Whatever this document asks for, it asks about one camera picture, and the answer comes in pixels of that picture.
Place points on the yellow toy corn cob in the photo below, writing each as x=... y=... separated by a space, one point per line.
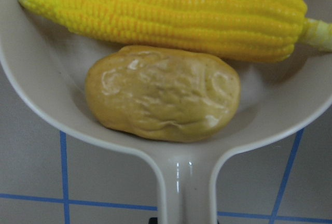
x=244 y=30

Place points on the beige plastic dustpan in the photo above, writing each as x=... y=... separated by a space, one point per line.
x=46 y=65

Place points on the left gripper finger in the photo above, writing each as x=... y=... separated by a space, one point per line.
x=153 y=220

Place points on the toy brown potato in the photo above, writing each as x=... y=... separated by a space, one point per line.
x=163 y=94

